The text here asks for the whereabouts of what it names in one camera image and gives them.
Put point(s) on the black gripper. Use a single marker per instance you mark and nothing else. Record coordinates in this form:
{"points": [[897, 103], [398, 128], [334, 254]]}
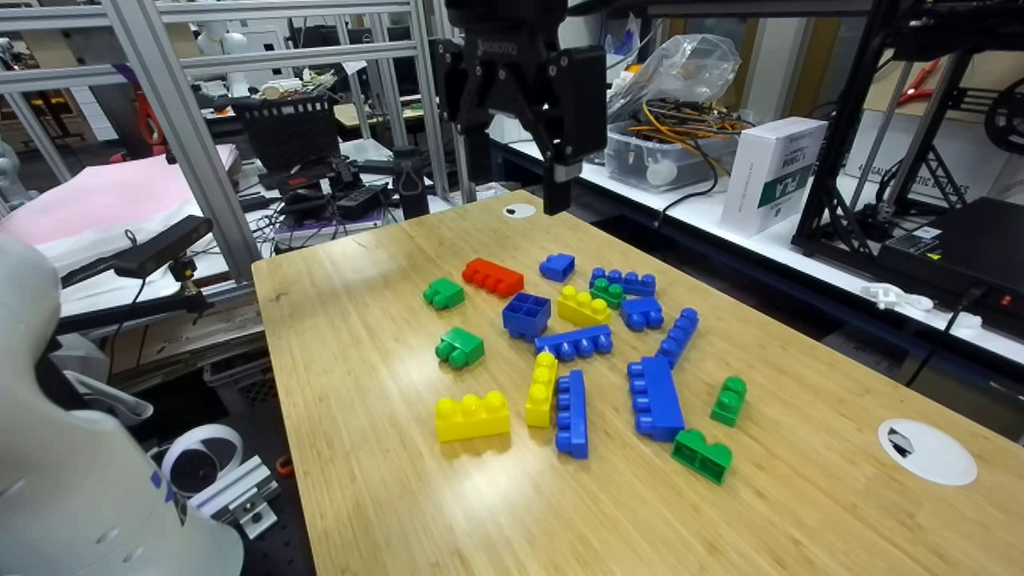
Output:
{"points": [[508, 64]]}

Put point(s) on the blue square two-by-two block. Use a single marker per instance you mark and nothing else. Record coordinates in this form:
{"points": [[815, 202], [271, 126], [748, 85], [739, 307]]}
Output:
{"points": [[525, 319]]}

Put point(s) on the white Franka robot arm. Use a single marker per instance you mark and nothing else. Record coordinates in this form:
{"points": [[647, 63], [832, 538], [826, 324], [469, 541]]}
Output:
{"points": [[65, 481]]}

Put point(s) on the small blue block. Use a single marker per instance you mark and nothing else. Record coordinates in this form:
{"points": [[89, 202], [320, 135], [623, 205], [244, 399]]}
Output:
{"points": [[558, 266]]}

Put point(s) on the small green block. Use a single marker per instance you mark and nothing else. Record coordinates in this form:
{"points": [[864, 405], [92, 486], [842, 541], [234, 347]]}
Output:
{"points": [[607, 293]]}

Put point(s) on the red four-stud block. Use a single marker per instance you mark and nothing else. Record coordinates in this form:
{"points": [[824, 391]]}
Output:
{"points": [[493, 276]]}

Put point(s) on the blue two-stud block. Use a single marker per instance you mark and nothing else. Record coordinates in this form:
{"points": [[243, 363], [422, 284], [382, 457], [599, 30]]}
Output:
{"points": [[640, 315]]}

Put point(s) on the green two-stud block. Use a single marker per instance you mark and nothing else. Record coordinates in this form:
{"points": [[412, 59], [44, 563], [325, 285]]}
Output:
{"points": [[703, 457], [731, 402], [459, 347], [442, 293]]}

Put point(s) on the narrow blue four-stud block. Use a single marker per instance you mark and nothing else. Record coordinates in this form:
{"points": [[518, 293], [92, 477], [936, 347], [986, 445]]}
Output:
{"points": [[676, 336]]}

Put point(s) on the long yellow block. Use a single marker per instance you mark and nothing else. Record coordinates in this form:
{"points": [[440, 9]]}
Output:
{"points": [[543, 387]]}

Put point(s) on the large blue four-stud block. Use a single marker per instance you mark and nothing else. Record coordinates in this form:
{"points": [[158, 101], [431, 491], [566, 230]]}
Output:
{"points": [[653, 399]]}

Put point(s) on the long blue four-stud block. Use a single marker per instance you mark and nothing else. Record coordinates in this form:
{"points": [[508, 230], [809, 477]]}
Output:
{"points": [[571, 416]]}

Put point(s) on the large yellow three-stud block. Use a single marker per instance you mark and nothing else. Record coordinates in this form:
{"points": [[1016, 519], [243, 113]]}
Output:
{"points": [[471, 416]]}

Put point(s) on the clear plastic storage bin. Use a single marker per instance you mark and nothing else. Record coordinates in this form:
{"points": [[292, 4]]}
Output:
{"points": [[652, 162]]}

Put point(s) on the clear plastic bag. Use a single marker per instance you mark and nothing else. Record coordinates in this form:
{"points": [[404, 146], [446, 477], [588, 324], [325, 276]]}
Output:
{"points": [[683, 69]]}

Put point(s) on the small white table grommet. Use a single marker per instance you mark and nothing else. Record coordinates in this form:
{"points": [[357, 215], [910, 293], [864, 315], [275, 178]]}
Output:
{"points": [[519, 213]]}

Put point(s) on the white cardboard box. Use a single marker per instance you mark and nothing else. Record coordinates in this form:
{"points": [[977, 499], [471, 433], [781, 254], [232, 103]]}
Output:
{"points": [[774, 175]]}

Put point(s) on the white side bench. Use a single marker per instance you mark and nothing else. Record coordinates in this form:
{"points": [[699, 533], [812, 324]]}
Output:
{"points": [[812, 266]]}

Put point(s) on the black box device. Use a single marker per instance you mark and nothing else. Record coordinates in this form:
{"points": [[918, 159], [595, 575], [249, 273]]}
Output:
{"points": [[289, 133]]}

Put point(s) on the pink foam sheet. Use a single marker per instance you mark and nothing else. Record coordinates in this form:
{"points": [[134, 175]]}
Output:
{"points": [[106, 196]]}

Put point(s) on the large white table grommet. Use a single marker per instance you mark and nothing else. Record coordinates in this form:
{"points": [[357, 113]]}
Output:
{"points": [[927, 452]]}

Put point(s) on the white round reel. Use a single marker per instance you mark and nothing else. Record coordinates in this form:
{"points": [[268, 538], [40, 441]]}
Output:
{"points": [[197, 459]]}

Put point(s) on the black camera stand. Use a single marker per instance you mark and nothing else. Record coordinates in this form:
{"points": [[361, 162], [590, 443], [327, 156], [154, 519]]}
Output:
{"points": [[412, 186]]}

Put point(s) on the black printer frame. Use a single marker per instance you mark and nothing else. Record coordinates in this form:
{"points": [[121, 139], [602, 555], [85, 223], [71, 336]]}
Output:
{"points": [[918, 139]]}

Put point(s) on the aluminium extrusion frame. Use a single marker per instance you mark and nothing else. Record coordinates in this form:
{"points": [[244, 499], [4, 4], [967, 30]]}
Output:
{"points": [[180, 128]]}

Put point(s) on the black clamp mount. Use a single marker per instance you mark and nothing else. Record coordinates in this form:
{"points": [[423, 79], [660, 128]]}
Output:
{"points": [[160, 247]]}

